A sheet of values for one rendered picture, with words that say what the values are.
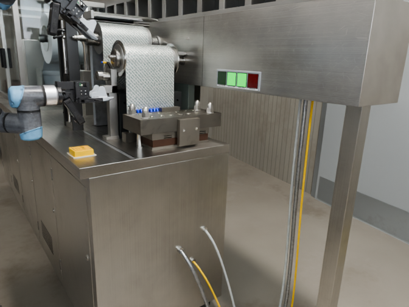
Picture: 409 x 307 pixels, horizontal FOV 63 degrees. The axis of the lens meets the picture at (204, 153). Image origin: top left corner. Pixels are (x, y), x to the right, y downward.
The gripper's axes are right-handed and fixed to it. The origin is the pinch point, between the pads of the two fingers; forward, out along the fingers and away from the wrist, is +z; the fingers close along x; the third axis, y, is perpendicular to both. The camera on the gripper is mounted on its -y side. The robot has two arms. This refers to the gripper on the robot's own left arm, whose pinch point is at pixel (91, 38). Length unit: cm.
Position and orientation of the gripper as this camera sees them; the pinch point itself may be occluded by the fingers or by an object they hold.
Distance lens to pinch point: 144.8
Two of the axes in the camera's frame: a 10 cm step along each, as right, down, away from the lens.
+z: 5.9, 5.1, 6.3
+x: -6.1, -2.3, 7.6
